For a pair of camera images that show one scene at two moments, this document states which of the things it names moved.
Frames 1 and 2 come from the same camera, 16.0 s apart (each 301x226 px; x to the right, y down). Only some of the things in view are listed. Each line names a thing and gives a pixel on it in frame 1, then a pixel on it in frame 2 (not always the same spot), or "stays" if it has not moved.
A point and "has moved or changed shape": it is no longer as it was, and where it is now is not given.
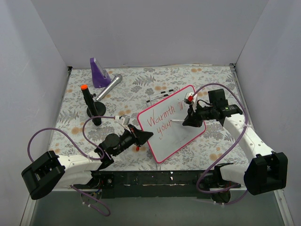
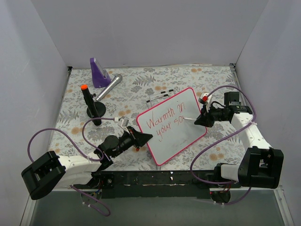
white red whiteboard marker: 180,120 has moved or changed shape
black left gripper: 136,136 stays
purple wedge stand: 100,76 stays
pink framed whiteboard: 165,120 stays
